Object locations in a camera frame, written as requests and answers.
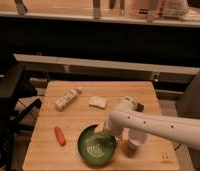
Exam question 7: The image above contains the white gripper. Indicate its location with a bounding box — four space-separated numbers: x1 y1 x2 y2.
94 120 123 136

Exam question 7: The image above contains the green ceramic bowl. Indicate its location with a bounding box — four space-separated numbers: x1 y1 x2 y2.
77 125 116 166

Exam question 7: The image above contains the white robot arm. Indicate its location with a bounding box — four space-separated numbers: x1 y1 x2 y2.
95 96 200 151

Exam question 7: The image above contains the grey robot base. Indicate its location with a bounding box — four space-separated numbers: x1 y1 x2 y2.
176 63 200 169

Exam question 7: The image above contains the white paper cup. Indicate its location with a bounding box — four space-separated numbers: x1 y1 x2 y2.
128 129 148 149

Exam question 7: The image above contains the black remote control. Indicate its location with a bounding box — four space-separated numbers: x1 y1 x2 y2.
137 103 144 112

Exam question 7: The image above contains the black chair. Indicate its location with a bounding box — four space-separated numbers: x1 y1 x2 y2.
0 9 43 168

